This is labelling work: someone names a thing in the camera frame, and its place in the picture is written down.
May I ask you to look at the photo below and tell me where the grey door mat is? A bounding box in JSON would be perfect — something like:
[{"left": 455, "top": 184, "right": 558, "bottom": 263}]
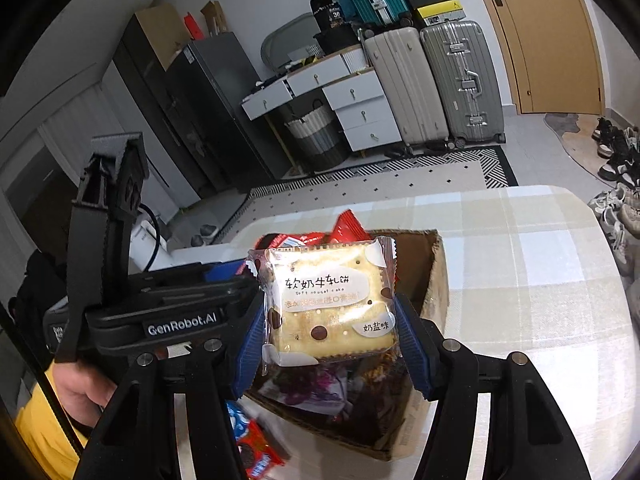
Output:
[{"left": 544, "top": 112, "right": 599, "bottom": 177}]

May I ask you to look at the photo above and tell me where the brown paper bag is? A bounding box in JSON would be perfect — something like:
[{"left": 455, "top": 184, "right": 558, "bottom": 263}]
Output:
[{"left": 200, "top": 0, "right": 229, "bottom": 37}]

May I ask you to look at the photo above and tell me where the grey rounded folding table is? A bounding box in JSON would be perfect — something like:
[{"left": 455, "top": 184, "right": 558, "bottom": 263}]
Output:
[{"left": 260, "top": 10, "right": 332, "bottom": 69}]

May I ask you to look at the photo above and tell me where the red cookie packet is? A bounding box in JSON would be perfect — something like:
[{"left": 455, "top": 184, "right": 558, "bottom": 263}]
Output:
[{"left": 234, "top": 420, "right": 292, "bottom": 480}]

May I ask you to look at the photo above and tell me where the white drawer desk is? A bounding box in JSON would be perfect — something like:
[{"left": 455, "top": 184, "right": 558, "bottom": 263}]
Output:
[{"left": 241, "top": 52, "right": 404, "bottom": 154}]

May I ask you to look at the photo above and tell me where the flat cardboard box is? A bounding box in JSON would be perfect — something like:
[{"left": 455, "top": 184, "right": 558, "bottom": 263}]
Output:
[{"left": 135, "top": 4, "right": 194, "bottom": 72}]

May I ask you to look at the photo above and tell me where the red paper bag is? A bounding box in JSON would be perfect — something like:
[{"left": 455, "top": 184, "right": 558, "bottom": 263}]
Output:
[{"left": 182, "top": 11, "right": 207, "bottom": 41}]

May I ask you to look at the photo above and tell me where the nougat cake packet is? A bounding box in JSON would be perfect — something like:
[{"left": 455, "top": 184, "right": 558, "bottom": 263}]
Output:
[{"left": 247, "top": 236, "right": 402, "bottom": 377}]

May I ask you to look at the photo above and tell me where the dark purple snack packet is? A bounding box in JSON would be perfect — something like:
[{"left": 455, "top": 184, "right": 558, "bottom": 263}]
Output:
[{"left": 260, "top": 360, "right": 352, "bottom": 412}]

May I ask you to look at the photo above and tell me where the woven laundry basket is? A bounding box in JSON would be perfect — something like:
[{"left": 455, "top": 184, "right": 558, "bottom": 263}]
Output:
[{"left": 283, "top": 100, "right": 349, "bottom": 171}]

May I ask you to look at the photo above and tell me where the pile of shoes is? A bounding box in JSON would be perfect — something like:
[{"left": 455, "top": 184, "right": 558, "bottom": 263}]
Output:
[{"left": 586, "top": 115, "right": 640, "bottom": 277}]

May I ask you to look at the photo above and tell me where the blue cookie packet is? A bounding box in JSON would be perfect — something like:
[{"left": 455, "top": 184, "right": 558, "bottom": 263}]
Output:
[{"left": 224, "top": 399, "right": 261, "bottom": 444}]

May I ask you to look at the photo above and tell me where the person's left hand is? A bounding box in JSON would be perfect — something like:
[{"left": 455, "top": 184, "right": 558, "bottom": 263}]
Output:
[{"left": 52, "top": 357, "right": 119, "bottom": 412}]

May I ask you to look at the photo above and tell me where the black bag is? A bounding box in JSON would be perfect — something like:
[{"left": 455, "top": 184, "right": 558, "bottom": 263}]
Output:
[{"left": 309, "top": 0, "right": 364, "bottom": 54}]

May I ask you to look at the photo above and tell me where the patterned rug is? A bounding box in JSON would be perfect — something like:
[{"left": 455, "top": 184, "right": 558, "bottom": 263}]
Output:
[{"left": 220, "top": 145, "right": 519, "bottom": 227}]

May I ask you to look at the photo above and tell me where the yellow black shoe box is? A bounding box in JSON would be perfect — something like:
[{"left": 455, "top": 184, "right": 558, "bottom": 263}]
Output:
[{"left": 415, "top": 0, "right": 466, "bottom": 29}]

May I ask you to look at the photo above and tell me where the wooden door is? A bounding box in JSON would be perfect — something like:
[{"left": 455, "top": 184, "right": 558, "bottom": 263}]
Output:
[{"left": 462, "top": 0, "right": 607, "bottom": 117}]

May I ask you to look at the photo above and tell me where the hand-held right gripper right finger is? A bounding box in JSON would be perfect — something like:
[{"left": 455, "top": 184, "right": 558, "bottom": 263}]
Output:
[{"left": 392, "top": 294, "right": 594, "bottom": 480}]

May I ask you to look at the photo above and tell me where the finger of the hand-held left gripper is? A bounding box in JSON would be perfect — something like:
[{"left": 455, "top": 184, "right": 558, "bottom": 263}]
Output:
[{"left": 125, "top": 259, "right": 264, "bottom": 311}]

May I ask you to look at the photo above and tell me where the brown cardboard box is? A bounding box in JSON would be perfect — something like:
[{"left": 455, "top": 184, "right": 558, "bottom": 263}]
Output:
[{"left": 240, "top": 229, "right": 449, "bottom": 464}]

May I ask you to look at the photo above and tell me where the beige suitcase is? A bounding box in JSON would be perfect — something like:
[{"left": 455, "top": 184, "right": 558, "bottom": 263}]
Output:
[{"left": 362, "top": 26, "right": 451, "bottom": 156}]

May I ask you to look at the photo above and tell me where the dark grey cabinet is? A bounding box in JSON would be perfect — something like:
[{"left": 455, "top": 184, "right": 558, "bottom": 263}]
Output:
[{"left": 112, "top": 14, "right": 294, "bottom": 207}]

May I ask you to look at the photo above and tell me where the silver suitcase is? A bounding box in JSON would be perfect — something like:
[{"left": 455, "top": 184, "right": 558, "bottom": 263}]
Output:
[{"left": 419, "top": 20, "right": 507, "bottom": 149}]

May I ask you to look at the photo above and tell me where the white trash can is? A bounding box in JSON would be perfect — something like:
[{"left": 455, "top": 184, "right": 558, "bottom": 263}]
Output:
[{"left": 127, "top": 210, "right": 177, "bottom": 277}]

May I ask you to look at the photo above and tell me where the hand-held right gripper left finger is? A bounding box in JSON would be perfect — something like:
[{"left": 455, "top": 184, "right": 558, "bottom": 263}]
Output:
[{"left": 72, "top": 295, "right": 269, "bottom": 480}]

